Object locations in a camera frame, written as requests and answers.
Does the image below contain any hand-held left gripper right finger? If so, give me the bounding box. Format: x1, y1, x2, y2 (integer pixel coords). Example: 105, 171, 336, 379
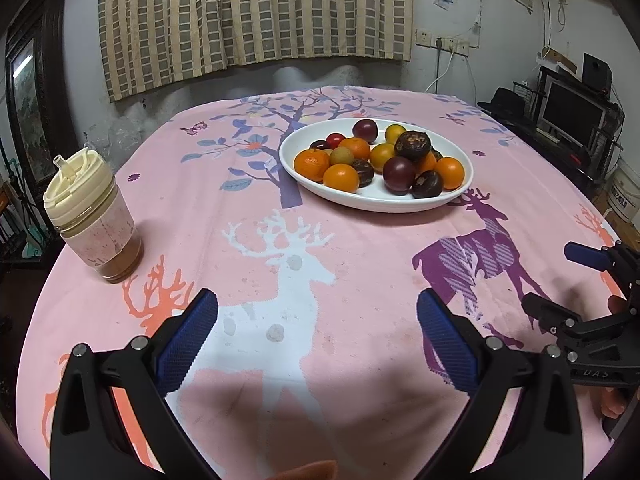
416, 287, 583, 480

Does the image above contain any white plastic bucket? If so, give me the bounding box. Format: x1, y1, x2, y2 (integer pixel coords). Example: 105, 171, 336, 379
607, 165, 638, 221

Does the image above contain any pink tumbler with cream lid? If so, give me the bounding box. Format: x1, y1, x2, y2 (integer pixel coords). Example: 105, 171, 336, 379
43, 148, 143, 285

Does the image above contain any black speaker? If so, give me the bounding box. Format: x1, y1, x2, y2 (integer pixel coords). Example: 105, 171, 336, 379
582, 53, 613, 92

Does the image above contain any black hat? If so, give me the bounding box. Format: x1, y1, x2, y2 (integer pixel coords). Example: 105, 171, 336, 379
477, 87, 526, 121

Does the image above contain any white oval plate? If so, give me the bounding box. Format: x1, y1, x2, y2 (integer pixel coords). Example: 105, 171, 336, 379
279, 119, 474, 213

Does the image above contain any pink printed tablecloth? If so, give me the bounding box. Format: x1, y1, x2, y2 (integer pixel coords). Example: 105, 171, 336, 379
17, 85, 640, 480

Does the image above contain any person's right hand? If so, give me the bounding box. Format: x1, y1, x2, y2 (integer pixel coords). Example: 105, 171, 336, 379
597, 295, 629, 421

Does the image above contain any white power cable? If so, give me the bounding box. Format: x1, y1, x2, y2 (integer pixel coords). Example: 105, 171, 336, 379
425, 50, 457, 94

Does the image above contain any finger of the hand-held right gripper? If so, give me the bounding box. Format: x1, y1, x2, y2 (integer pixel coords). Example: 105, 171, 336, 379
521, 292, 628, 341
564, 241, 640, 291

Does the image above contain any yellow-orange orange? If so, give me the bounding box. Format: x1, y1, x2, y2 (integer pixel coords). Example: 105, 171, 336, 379
369, 143, 397, 171

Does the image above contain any black computer desk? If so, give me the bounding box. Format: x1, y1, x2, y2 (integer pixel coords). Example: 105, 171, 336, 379
480, 67, 626, 196

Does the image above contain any large brown wrinkled passion fruit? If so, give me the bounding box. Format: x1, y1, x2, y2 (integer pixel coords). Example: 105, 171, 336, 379
394, 130, 432, 162

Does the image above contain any dark wooden framed picture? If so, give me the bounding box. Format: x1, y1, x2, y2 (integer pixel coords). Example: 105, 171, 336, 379
5, 0, 76, 196

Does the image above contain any person's left hand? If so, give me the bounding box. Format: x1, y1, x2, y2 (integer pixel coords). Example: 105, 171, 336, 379
280, 460, 342, 480

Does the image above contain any checked beige curtain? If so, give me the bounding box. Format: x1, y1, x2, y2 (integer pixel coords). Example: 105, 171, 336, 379
97, 0, 415, 103

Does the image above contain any computer monitor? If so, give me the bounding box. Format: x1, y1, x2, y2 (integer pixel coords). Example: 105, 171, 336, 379
537, 72, 608, 143

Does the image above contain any clear plastic bag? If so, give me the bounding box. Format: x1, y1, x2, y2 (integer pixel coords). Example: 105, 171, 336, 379
85, 115, 151, 171

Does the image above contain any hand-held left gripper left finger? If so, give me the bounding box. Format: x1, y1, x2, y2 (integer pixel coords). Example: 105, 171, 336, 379
49, 287, 219, 480

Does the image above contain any white power strip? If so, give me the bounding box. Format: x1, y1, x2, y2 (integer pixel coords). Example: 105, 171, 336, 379
434, 36, 471, 56

